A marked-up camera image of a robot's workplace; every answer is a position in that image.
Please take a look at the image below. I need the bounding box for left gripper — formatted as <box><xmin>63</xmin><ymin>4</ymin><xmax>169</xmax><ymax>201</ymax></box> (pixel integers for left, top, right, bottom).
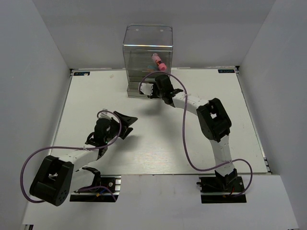
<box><xmin>105</xmin><ymin>111</ymin><xmax>138</xmax><ymax>143</ymax></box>

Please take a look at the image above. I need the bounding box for pink marker tube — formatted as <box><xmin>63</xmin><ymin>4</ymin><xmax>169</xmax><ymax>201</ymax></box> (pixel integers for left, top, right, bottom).
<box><xmin>152</xmin><ymin>53</ymin><xmax>167</xmax><ymax>71</ymax></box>

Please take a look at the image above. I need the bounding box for clear acrylic drawer organizer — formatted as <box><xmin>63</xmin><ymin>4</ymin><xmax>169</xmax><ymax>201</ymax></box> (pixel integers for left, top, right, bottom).
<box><xmin>122</xmin><ymin>24</ymin><xmax>173</xmax><ymax>97</ymax></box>

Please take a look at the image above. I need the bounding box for blue highlighter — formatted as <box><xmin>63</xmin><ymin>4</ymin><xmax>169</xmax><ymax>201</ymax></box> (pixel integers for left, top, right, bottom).
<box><xmin>147</xmin><ymin>65</ymin><xmax>156</xmax><ymax>71</ymax></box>

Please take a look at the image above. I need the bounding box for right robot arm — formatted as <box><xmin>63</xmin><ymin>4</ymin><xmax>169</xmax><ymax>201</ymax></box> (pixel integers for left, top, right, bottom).
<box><xmin>138</xmin><ymin>71</ymin><xmax>237</xmax><ymax>191</ymax></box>

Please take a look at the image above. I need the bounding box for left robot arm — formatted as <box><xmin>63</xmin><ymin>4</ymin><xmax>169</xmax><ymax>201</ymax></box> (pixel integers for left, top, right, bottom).
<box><xmin>29</xmin><ymin>110</ymin><xmax>138</xmax><ymax>206</ymax></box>

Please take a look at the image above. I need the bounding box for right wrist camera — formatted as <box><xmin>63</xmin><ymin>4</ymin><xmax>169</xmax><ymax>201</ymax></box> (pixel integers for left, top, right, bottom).
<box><xmin>139</xmin><ymin>82</ymin><xmax>154</xmax><ymax>96</ymax></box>

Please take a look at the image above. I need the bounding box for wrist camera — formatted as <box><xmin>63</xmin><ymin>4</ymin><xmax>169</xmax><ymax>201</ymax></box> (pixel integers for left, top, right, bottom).
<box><xmin>139</xmin><ymin>82</ymin><xmax>154</xmax><ymax>96</ymax></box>
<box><xmin>96</xmin><ymin>109</ymin><xmax>112</xmax><ymax>120</ymax></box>

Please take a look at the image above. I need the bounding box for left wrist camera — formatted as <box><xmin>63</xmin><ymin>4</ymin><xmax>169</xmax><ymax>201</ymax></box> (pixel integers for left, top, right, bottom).
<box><xmin>96</xmin><ymin>109</ymin><xmax>112</xmax><ymax>120</ymax></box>

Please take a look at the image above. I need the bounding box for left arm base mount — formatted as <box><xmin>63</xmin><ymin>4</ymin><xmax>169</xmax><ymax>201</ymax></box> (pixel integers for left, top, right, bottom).
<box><xmin>69</xmin><ymin>175</ymin><xmax>121</xmax><ymax>203</ymax></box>

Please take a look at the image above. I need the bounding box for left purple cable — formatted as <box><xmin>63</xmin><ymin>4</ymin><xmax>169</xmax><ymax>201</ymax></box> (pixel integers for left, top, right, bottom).
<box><xmin>21</xmin><ymin>110</ymin><xmax>123</xmax><ymax>204</ymax></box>

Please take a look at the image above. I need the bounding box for purple cable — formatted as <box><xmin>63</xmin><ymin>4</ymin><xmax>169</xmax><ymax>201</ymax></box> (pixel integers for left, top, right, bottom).
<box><xmin>138</xmin><ymin>71</ymin><xmax>254</xmax><ymax>197</ymax></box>
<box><xmin>21</xmin><ymin>110</ymin><xmax>123</xmax><ymax>204</ymax></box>

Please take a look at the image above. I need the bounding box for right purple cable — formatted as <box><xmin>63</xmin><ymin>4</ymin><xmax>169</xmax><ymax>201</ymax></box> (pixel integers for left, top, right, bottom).
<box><xmin>138</xmin><ymin>71</ymin><xmax>254</xmax><ymax>197</ymax></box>

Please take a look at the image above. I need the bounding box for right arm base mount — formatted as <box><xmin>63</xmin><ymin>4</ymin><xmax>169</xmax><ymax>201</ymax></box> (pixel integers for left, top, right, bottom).
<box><xmin>196</xmin><ymin>176</ymin><xmax>247</xmax><ymax>204</ymax></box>

